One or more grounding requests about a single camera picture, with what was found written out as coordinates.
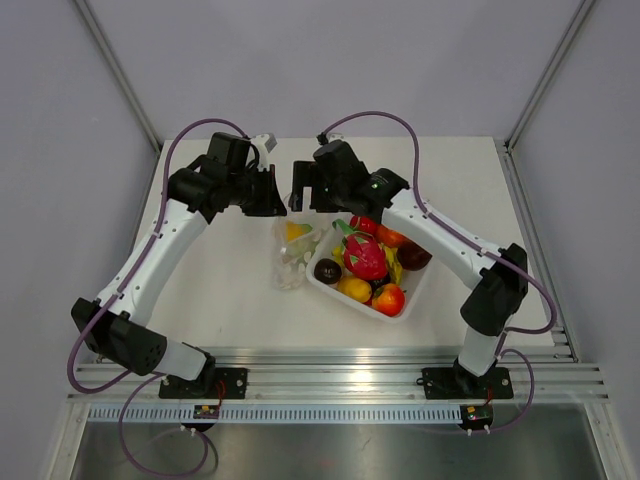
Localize orange pumpkin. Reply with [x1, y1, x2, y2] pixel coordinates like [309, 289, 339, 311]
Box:
[375, 224, 411, 248]

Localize pink dragon fruit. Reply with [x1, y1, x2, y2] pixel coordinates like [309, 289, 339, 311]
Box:
[332, 219, 388, 281]

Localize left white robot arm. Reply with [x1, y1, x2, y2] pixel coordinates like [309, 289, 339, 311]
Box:
[71, 132, 286, 398]

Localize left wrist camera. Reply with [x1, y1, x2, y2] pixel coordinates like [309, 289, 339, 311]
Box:
[251, 133, 277, 170]

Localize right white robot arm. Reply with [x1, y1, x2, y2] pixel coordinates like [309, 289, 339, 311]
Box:
[289, 139, 528, 399]

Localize red tomato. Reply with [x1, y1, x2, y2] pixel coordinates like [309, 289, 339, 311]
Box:
[349, 216, 378, 236]

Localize left aluminium frame post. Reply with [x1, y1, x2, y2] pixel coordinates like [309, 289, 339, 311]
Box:
[70, 0, 163, 155]

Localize white slotted cable duct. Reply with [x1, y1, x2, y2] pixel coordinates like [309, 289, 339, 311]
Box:
[88, 403, 462, 425]

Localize clear zip top bag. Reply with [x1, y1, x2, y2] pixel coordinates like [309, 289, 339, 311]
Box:
[271, 194, 331, 290]

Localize black mount plate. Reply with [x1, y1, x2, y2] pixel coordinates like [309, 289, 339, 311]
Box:
[159, 367, 249, 400]
[415, 367, 514, 400]

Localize right black mount plate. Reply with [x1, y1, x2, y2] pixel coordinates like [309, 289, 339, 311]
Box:
[415, 367, 514, 400]

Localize dark red plum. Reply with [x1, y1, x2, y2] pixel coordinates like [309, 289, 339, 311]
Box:
[396, 241, 432, 271]

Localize red orange persimmon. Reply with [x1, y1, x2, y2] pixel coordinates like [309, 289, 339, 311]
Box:
[371, 283, 406, 317]

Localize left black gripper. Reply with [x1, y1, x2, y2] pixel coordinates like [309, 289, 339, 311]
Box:
[227, 164, 287, 217]

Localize left black mount plate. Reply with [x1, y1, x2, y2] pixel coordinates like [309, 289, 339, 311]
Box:
[159, 367, 249, 400]

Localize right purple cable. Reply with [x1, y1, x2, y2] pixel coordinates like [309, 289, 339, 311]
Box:
[315, 110, 559, 436]

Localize dark purple mangosteen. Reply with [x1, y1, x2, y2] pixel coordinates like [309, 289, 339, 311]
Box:
[313, 258, 343, 285]

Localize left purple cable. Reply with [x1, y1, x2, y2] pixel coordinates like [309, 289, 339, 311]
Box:
[67, 117, 251, 476]

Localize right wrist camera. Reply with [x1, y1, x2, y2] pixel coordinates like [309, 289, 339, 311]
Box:
[320, 132, 345, 143]

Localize green cabbage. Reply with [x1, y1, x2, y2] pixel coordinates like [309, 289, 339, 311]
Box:
[284, 237, 319, 259]

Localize white plastic basket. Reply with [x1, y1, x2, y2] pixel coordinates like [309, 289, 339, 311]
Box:
[306, 217, 433, 324]

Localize yellow lemon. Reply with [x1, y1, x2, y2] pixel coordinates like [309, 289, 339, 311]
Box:
[337, 276, 372, 304]

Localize yellow mango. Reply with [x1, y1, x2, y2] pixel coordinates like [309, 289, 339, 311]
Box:
[284, 221, 313, 243]

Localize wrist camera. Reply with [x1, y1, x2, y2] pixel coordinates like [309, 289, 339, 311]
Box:
[251, 133, 277, 170]
[320, 132, 345, 143]

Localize aluminium frame post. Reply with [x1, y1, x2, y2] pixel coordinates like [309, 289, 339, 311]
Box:
[504, 0, 599, 153]
[70, 0, 163, 155]

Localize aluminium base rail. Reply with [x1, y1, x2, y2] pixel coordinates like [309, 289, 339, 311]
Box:
[67, 347, 611, 404]

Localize purple cable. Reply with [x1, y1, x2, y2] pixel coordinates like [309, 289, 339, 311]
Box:
[67, 117, 251, 476]
[315, 110, 559, 436]

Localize right aluminium frame post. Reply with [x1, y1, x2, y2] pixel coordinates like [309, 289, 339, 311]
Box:
[504, 0, 599, 153]

